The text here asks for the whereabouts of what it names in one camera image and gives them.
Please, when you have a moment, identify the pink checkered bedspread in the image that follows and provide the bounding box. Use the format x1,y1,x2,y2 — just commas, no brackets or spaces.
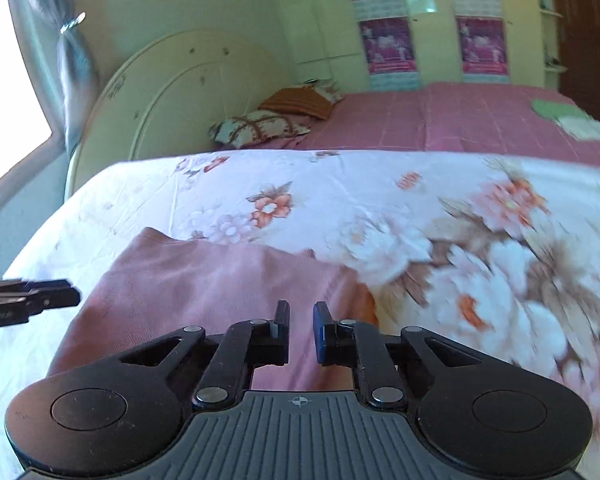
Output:
214,82,600,164

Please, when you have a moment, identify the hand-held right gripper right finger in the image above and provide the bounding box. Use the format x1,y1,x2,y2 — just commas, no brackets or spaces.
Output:
313,301,487,409

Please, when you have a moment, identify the brown wooden door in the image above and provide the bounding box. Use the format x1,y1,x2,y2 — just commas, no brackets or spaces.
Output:
549,0,600,127

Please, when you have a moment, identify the cream glossy wardrobe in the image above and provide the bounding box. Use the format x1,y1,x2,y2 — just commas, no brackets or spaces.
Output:
264,0,557,93

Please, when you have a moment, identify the small floral pillow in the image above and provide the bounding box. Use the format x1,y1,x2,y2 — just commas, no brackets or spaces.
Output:
300,79,345,104

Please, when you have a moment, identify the pink knit sweater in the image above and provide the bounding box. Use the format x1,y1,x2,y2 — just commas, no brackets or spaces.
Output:
47,227,379,394

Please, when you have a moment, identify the white folded cloth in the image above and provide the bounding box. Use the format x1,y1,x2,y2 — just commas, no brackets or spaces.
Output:
554,112,600,142

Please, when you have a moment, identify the grey blue curtain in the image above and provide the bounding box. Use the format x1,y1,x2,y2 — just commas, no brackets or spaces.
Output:
2,0,101,159

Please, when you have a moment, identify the bright window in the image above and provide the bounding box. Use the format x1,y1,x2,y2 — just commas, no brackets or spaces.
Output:
0,0,57,202

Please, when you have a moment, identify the cream corner shelf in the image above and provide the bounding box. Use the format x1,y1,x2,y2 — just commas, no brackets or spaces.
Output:
537,0,569,77

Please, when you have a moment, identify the cream round headboard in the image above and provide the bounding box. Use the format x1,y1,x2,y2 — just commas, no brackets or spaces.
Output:
64,28,299,202

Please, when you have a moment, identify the white floral bed sheet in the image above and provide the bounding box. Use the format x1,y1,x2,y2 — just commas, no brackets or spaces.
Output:
0,149,600,480

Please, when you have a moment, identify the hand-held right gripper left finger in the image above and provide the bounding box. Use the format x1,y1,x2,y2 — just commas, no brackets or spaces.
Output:
119,300,291,409

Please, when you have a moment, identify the orange striped pillow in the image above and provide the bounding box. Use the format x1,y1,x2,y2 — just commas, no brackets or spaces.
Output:
257,87,334,120

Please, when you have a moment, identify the green folded cloth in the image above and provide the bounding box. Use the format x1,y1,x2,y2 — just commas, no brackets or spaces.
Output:
529,98,582,122

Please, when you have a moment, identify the metal curtain tieback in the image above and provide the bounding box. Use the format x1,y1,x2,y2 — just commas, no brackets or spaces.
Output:
59,12,87,34

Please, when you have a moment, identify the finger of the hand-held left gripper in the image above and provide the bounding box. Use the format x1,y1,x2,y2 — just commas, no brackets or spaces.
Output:
24,287,82,315
2,278,75,293

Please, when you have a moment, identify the brown patterned floral pillow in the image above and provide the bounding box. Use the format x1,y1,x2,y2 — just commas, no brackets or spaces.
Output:
208,109,314,149

